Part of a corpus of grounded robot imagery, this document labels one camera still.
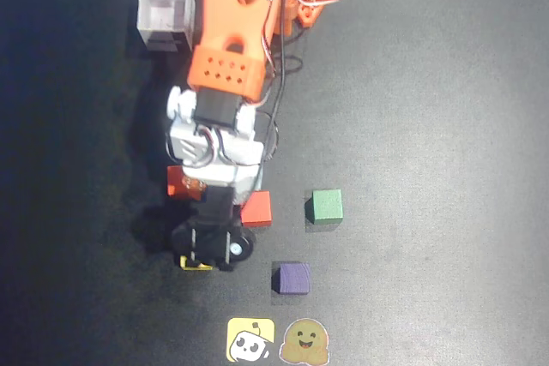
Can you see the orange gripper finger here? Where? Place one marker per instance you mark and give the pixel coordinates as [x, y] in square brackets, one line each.
[193, 186]

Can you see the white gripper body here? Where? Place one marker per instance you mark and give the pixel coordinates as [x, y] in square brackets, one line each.
[213, 242]

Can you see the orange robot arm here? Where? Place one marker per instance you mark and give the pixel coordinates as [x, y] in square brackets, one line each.
[223, 19]

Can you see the orange wooden cube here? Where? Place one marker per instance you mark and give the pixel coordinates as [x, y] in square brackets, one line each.
[175, 184]

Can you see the red wooden cube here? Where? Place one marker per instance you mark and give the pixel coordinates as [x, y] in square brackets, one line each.
[257, 209]

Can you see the yellow wooden cube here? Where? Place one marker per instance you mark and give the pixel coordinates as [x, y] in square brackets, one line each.
[187, 264]

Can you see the green wooden cube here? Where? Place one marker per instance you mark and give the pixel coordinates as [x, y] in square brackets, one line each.
[327, 206]

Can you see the purple wooden cube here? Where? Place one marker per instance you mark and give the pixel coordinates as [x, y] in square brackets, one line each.
[293, 278]

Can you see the yellow robot face sticker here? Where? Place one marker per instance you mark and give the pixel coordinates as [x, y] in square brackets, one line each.
[251, 339]

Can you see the white open cardboard box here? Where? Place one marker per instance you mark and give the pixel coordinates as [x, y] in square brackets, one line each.
[165, 10]

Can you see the black table mat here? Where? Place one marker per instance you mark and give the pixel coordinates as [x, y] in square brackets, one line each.
[429, 169]

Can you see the hugging face emoji sticker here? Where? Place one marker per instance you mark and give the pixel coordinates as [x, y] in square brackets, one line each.
[304, 341]

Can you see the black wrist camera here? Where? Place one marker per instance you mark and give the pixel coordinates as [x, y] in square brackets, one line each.
[214, 229]

